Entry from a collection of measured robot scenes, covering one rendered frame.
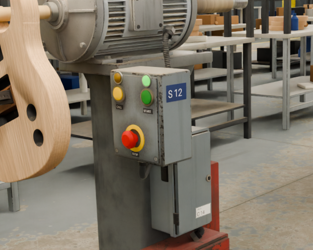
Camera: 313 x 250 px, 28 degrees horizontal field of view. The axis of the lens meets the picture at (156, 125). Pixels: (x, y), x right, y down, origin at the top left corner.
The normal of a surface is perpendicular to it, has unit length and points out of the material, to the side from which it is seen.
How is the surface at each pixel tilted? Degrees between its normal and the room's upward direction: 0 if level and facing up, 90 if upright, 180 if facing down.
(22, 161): 88
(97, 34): 115
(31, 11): 83
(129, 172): 90
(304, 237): 0
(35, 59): 51
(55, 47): 98
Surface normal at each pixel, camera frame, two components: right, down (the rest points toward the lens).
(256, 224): -0.04, -0.98
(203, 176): 0.71, 0.11
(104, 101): -0.70, 0.17
